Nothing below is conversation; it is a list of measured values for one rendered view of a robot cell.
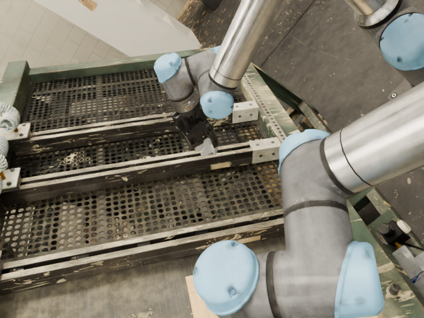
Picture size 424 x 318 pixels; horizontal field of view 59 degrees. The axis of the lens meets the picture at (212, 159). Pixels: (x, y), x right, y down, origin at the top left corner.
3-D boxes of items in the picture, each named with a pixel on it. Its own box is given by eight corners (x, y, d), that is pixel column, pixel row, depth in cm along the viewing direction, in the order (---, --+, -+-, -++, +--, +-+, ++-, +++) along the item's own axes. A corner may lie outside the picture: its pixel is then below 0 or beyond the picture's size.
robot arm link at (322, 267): (363, 198, 39) (262, 212, 43) (386, 311, 33) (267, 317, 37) (368, 224, 45) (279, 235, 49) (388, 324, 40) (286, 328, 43)
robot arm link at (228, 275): (259, 300, 36) (180, 305, 39) (288, 338, 43) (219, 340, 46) (260, 229, 41) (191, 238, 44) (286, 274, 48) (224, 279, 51)
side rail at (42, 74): (223, 68, 230) (223, 51, 223) (35, 92, 212) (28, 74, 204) (219, 62, 236) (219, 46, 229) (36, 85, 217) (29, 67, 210)
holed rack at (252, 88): (377, 278, 107) (378, 277, 107) (368, 281, 107) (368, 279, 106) (226, 45, 229) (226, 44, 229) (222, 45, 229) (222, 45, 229)
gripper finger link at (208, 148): (203, 163, 119) (192, 142, 113) (217, 152, 121) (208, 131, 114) (208, 167, 117) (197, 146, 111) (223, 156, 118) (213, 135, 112)
